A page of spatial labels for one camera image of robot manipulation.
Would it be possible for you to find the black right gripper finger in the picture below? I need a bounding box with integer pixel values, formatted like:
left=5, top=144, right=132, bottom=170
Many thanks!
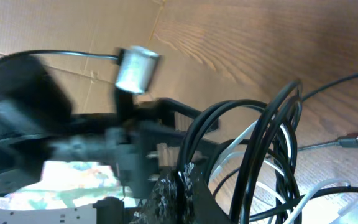
left=131, top=163, right=231, bottom=224

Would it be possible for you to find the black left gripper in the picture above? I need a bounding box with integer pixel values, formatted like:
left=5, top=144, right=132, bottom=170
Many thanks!
left=104, top=98, right=201, bottom=199

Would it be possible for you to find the white USB cable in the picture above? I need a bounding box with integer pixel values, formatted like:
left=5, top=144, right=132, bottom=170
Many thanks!
left=208, top=119, right=351, bottom=224

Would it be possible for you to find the black USB cable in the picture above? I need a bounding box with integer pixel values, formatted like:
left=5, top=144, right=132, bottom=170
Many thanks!
left=175, top=68, right=358, bottom=224

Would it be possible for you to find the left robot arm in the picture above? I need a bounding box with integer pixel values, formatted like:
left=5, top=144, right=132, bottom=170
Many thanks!
left=0, top=55, right=200, bottom=198

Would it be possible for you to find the cardboard side panel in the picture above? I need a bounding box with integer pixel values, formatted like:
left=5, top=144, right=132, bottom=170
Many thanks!
left=0, top=0, right=163, bottom=113

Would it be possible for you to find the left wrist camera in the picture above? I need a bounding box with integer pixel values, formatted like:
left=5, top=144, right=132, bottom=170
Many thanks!
left=115, top=46, right=161, bottom=95

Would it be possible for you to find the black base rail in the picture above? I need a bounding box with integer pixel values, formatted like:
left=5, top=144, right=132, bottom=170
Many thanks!
left=0, top=197, right=129, bottom=224

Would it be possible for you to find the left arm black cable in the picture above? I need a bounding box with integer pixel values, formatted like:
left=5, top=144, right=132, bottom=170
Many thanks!
left=0, top=49, right=119, bottom=71

